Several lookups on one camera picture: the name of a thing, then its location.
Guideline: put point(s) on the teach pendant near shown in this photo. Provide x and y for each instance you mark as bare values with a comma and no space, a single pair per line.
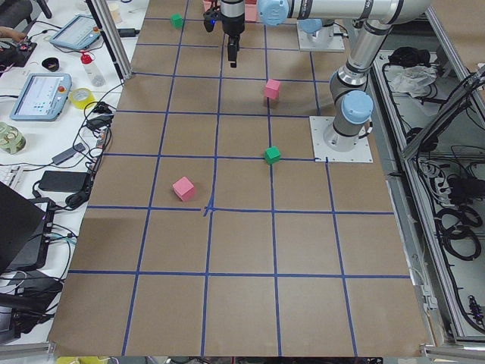
42,98

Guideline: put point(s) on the aluminium frame post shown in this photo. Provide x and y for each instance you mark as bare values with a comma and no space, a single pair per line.
104,21

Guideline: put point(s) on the teach pendant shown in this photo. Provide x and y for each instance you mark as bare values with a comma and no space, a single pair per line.
79,34
42,98

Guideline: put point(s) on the pink plastic bin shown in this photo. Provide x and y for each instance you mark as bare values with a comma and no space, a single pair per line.
247,9

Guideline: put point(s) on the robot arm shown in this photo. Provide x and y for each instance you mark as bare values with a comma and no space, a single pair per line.
347,85

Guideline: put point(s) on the pink cube near left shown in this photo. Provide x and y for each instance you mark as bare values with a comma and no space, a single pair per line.
272,89

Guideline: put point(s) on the pink cube centre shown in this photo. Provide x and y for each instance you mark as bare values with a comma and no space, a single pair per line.
184,189

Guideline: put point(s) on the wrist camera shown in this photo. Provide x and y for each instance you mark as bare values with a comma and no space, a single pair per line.
210,19

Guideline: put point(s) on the teach pendant far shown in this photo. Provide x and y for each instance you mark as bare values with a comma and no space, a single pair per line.
79,34

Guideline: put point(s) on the green cube near bin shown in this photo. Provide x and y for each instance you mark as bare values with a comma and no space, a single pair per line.
176,21

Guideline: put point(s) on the green cube near left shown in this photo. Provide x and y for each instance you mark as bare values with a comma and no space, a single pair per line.
272,155

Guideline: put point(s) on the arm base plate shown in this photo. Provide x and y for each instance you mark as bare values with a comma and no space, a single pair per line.
317,35
329,146

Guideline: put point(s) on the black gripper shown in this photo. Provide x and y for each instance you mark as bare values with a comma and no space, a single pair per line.
231,25

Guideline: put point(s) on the black bowl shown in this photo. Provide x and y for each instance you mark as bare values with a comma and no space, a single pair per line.
51,64

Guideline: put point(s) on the pink cube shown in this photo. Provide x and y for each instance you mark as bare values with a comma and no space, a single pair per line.
272,89
184,189

